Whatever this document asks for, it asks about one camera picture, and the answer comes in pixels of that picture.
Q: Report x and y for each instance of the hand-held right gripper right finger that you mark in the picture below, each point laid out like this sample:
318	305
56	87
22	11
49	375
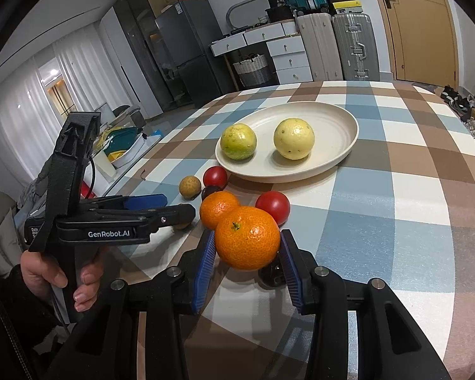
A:
293	273

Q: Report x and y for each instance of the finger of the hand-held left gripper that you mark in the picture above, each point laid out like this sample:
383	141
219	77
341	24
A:
174	215
144	202

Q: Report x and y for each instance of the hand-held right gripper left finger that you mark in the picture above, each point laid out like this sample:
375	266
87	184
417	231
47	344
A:
204	273

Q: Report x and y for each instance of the brown longan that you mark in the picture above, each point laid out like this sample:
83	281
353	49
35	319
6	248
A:
182	226
190	187

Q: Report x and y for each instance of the small orange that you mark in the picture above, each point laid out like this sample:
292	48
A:
217	209

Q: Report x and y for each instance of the large orange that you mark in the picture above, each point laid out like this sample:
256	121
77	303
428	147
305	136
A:
247	241

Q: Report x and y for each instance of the small red tomato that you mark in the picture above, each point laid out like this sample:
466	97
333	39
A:
215	176

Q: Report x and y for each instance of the large red tomato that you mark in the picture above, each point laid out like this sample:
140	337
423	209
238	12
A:
275	205

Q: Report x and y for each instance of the cream round plate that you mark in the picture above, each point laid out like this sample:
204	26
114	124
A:
324	126

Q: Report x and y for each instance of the person's left forearm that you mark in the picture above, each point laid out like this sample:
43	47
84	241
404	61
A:
8	324

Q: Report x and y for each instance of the person's left hand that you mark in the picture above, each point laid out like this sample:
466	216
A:
43	269

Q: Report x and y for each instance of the green yellow bag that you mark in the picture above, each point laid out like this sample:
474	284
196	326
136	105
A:
120	138

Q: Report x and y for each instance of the blue white plastic bag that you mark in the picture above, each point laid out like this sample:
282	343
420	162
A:
154	135

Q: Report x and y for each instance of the white curtains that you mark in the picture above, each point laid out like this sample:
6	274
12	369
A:
19	107

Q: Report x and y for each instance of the yellow-green round fruit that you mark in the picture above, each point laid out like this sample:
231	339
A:
238	142

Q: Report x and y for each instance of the white wardrobe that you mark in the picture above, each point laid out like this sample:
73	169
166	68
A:
118	67

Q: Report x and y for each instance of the checkered tablecloth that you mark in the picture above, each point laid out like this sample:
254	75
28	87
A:
399	206

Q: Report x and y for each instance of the pale yellow round fruit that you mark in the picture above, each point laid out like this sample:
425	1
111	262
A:
294	139

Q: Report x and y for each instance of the dark glass cabinet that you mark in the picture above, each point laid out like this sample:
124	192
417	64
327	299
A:
136	47

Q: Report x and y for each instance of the grey refrigerator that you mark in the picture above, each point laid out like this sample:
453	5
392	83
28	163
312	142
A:
190	47

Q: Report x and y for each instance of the woven grey white basket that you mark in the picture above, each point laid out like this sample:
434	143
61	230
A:
251	71

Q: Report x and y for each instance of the white desk with drawers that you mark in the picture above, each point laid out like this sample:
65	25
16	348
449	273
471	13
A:
289	59

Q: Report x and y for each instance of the white suitcase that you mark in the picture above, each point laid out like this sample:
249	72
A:
318	47

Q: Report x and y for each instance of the silver suitcase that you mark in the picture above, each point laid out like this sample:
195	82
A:
356	47

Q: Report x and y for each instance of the pile of shoes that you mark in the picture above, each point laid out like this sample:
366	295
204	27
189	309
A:
465	105

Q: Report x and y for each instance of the yellow black shoe box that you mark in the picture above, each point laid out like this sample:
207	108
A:
348	8

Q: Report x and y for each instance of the wooden door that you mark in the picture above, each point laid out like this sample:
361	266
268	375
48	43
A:
419	27

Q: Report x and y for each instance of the grey rounded metal frame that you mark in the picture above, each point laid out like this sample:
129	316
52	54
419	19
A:
237	3

